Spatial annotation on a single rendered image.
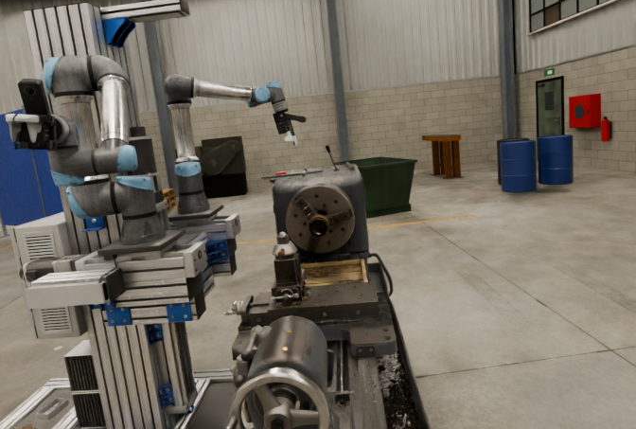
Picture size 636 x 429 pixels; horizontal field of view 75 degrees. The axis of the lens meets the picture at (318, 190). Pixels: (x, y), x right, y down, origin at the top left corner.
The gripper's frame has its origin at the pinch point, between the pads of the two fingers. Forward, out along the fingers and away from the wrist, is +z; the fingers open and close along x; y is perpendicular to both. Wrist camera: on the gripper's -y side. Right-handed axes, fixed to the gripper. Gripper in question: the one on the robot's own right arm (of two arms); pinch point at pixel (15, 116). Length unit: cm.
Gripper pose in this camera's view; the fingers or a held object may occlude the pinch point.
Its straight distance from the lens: 107.5
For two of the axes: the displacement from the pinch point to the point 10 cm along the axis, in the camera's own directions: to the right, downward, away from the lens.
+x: -9.5, 0.1, -3.0
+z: 3.0, 1.1, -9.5
